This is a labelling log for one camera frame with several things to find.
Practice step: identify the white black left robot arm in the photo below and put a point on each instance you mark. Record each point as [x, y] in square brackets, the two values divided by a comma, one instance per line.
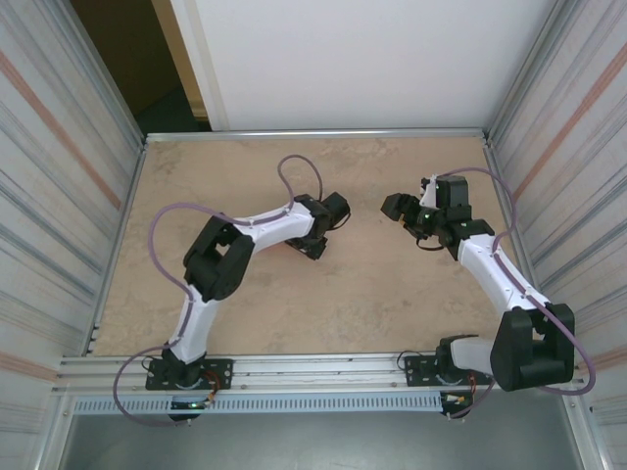
[220, 259]

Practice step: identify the brown wooden door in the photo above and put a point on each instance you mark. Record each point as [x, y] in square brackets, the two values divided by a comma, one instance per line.
[132, 49]

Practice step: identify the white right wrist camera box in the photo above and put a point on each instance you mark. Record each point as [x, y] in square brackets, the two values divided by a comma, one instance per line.
[430, 193]

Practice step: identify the aluminium table edge rail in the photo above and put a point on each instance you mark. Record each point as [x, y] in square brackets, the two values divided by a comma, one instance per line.
[132, 186]
[318, 133]
[499, 186]

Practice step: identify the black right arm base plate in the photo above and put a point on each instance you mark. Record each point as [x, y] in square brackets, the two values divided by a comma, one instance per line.
[419, 369]

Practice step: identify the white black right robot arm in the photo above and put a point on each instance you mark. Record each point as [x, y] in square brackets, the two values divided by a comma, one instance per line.
[529, 352]

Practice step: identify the aluminium frame post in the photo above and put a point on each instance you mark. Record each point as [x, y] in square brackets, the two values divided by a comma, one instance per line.
[531, 68]

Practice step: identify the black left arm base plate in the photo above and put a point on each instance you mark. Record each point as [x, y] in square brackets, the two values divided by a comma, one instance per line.
[220, 374]

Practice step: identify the translucent plastic enclosure panel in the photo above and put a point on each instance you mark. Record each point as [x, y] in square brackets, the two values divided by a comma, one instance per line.
[39, 196]
[588, 196]

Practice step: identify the pink cloth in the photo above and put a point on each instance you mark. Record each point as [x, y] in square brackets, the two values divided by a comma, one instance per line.
[284, 249]

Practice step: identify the wide aluminium mounting rail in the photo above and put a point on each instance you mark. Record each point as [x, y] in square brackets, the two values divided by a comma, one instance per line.
[318, 372]

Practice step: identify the white door frame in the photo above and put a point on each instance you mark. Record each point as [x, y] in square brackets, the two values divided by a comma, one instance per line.
[203, 73]

